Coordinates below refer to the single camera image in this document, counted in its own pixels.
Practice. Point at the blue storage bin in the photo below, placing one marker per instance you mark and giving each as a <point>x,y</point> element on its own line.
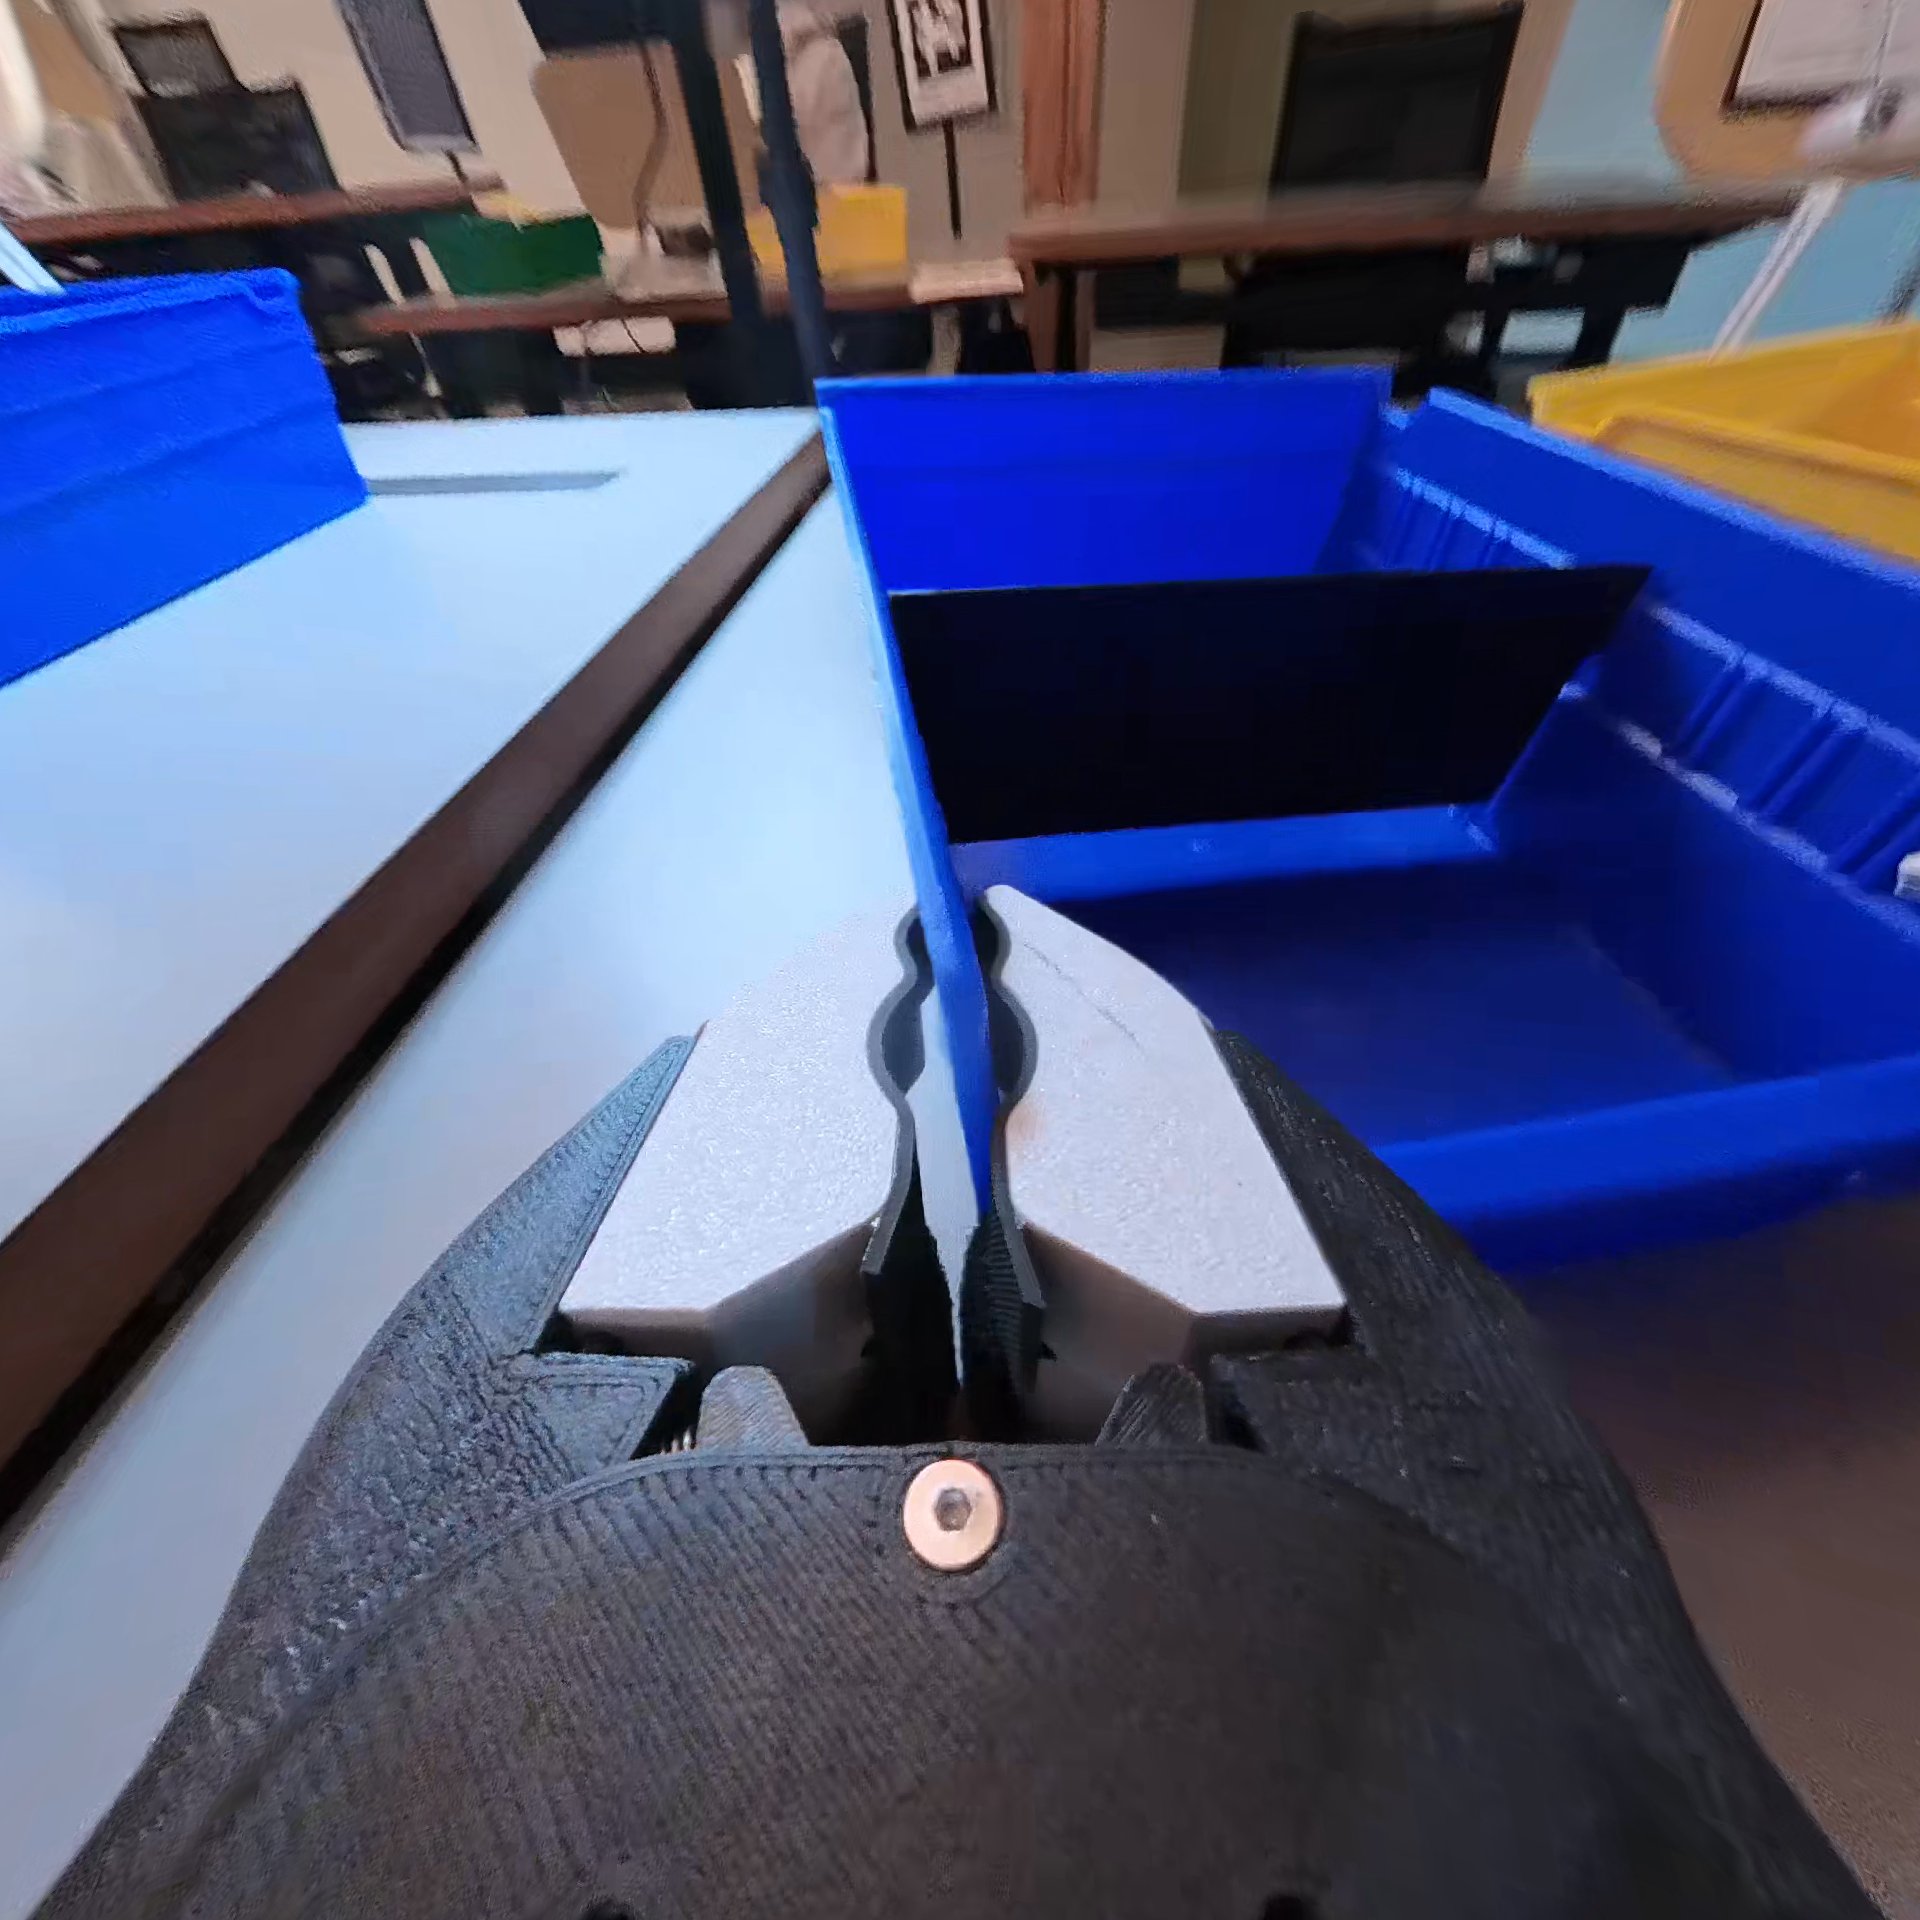
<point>1347,1017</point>
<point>148,450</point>

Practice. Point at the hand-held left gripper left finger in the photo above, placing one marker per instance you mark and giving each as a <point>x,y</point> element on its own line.
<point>752,1140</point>

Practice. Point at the black bin divider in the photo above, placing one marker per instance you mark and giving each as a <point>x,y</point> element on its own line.
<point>1234,704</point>

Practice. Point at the yellow box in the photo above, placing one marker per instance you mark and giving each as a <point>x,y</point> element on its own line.
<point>858,235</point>

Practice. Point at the yellow storage bin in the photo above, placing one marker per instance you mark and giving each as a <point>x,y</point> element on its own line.
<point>1773,419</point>

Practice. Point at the black office chair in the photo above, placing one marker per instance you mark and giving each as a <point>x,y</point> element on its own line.
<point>1394,89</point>

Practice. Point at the wooden office desk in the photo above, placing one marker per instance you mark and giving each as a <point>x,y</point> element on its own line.
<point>222,212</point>
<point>1347,221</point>

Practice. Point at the wooden post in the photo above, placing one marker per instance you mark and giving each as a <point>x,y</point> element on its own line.
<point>1066,89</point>

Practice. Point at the grey desk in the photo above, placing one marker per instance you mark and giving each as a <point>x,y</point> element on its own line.
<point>678,837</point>
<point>299,720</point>

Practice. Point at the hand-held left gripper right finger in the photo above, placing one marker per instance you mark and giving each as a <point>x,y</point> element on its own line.
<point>1156,1157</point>

